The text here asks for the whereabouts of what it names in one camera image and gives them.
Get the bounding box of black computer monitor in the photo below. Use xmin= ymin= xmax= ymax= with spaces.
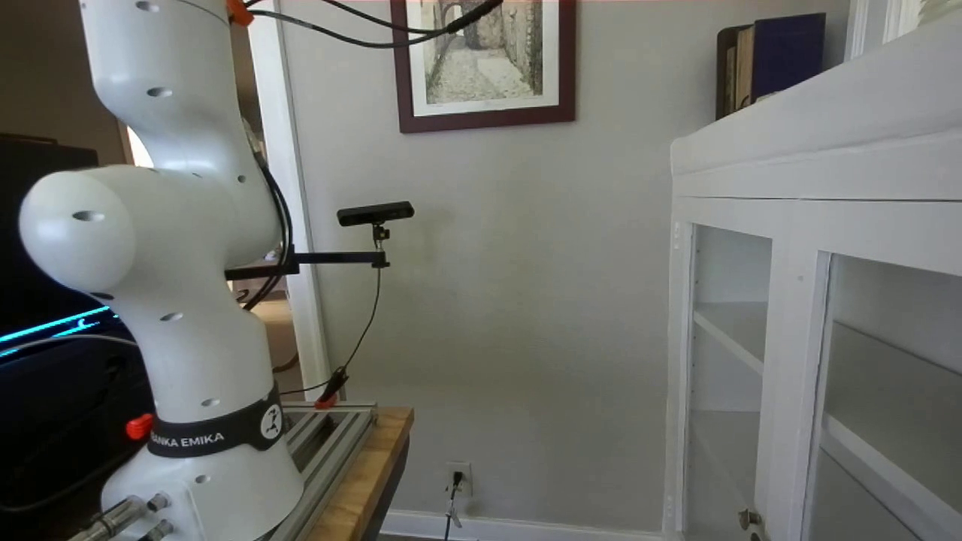
xmin=0 ymin=132 xmax=133 ymax=353

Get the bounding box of dark framed street picture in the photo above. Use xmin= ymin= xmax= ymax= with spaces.
xmin=387 ymin=0 xmax=580 ymax=135

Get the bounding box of white wall outlet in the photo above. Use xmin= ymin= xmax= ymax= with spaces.
xmin=444 ymin=459 xmax=478 ymax=506

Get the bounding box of white door trim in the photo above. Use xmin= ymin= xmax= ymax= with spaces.
xmin=244 ymin=0 xmax=334 ymax=403

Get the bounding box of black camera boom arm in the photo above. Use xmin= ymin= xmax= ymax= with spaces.
xmin=222 ymin=222 xmax=395 ymax=283

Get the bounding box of blue hardcover book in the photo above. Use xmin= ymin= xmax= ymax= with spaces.
xmin=748 ymin=8 xmax=830 ymax=102

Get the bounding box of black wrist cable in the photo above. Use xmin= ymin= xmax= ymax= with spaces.
xmin=244 ymin=0 xmax=505 ymax=54

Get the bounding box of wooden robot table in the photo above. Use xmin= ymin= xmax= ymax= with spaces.
xmin=298 ymin=403 xmax=418 ymax=541

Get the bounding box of black stereo camera bar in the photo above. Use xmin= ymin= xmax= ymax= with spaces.
xmin=334 ymin=197 xmax=418 ymax=229

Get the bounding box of aluminium mounting frame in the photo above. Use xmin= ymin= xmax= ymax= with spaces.
xmin=69 ymin=400 xmax=382 ymax=541

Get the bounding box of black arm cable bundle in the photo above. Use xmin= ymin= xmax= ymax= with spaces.
xmin=239 ymin=147 xmax=302 ymax=312

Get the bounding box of red cable clamp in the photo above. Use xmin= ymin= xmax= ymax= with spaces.
xmin=313 ymin=369 xmax=352 ymax=412

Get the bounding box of white glass-door cabinet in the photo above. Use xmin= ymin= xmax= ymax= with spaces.
xmin=658 ymin=0 xmax=962 ymax=541

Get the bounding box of thin black camera cable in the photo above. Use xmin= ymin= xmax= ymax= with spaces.
xmin=283 ymin=265 xmax=391 ymax=403

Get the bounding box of red round knob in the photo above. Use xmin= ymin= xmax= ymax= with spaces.
xmin=122 ymin=412 xmax=160 ymax=443

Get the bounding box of dark brown book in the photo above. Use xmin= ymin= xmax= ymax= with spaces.
xmin=714 ymin=23 xmax=758 ymax=123

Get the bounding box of black plug with cord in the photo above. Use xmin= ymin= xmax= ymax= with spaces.
xmin=442 ymin=467 xmax=470 ymax=537

